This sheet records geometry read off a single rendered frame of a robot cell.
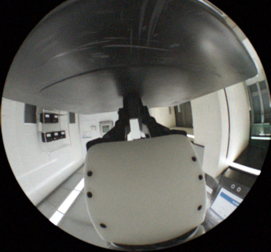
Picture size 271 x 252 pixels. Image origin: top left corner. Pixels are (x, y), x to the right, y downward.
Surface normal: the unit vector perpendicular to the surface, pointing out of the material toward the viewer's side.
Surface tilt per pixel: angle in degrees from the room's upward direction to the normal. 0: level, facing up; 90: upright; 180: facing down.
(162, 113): 90
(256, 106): 90
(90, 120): 90
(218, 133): 90
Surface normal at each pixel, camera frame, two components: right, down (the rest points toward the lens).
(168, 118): 0.06, -0.06
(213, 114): -0.99, 0.10
